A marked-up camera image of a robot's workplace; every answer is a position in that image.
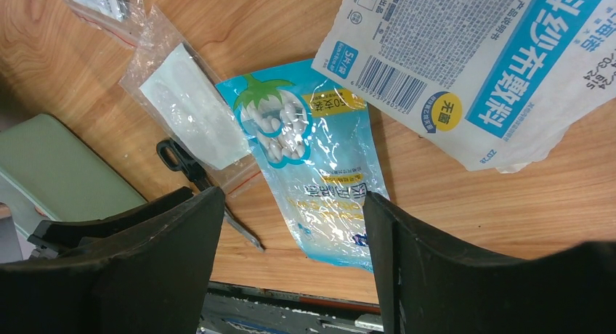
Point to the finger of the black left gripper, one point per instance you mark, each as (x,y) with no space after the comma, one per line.
(53,238)

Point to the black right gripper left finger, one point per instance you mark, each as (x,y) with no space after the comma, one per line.
(150,278)

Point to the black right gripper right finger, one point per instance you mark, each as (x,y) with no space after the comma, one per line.
(429,281)

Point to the mint green medicine kit case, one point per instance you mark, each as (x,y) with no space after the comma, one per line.
(47,172)

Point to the black handled scissors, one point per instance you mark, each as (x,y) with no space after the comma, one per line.
(177,159)

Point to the white blue cotton packet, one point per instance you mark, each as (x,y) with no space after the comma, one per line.
(492,83)

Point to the blue mask package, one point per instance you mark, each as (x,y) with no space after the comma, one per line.
(313,144)

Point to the white gauze packet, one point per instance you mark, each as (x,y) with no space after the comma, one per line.
(176,86)

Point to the clear bag of pads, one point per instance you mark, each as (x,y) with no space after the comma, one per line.
(122,20)

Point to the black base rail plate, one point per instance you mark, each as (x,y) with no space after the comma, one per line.
(229,308)

